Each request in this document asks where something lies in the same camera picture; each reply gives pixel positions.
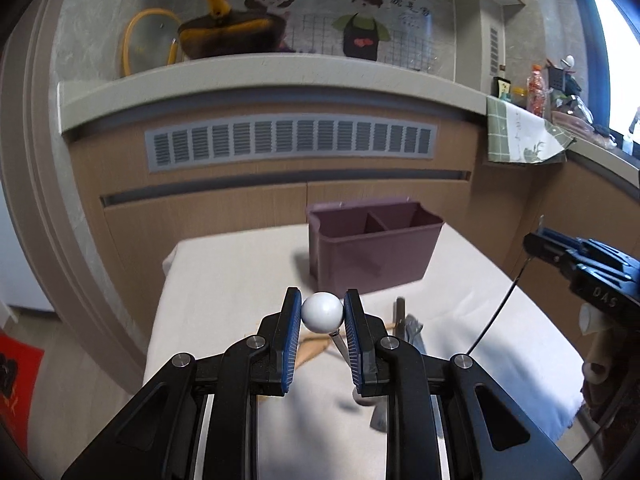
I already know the white round-head spoon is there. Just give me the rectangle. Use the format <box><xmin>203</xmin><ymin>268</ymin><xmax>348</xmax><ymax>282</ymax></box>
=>
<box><xmin>302</xmin><ymin>292</ymin><xmax>349</xmax><ymax>363</ymax></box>

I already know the purple plastic utensil caddy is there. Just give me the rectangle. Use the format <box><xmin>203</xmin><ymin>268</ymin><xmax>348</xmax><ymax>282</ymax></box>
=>
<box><xmin>306</xmin><ymin>197</ymin><xmax>444</xmax><ymax>298</ymax></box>

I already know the red-filled plastic bottle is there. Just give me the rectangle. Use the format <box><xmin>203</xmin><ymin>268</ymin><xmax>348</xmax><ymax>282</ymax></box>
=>
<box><xmin>526</xmin><ymin>64</ymin><xmax>548</xmax><ymax>117</ymax></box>

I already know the green checkered cloth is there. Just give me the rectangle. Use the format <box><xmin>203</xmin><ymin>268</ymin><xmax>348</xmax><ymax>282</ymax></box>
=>
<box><xmin>486</xmin><ymin>96</ymin><xmax>575</xmax><ymax>165</ymax></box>

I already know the wooden chopstick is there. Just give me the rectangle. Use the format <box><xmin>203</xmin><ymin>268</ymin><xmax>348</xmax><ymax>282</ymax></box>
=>
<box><xmin>295</xmin><ymin>326</ymin><xmax>374</xmax><ymax>368</ymax></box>

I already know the black cable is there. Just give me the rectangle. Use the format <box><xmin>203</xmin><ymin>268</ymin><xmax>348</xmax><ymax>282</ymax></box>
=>
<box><xmin>466</xmin><ymin>253</ymin><xmax>534</xmax><ymax>356</ymax></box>

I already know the cartoon wall sticker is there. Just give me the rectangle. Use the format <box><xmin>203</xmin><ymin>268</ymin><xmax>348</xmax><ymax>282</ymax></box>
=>
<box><xmin>244</xmin><ymin>0</ymin><xmax>433</xmax><ymax>72</ymax></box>

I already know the glass lid yellow rim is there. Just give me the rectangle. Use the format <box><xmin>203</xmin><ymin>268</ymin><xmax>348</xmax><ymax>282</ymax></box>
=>
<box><xmin>122</xmin><ymin>8</ymin><xmax>183</xmax><ymax>77</ymax></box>

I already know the grey ventilation grille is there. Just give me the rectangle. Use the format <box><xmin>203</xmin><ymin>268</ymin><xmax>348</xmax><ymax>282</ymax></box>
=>
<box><xmin>144</xmin><ymin>113</ymin><xmax>438</xmax><ymax>172</ymax></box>

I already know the white table cloth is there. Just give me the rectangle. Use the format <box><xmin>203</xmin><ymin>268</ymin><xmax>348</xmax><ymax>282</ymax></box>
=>
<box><xmin>145</xmin><ymin>224</ymin><xmax>582</xmax><ymax>479</ymax></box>

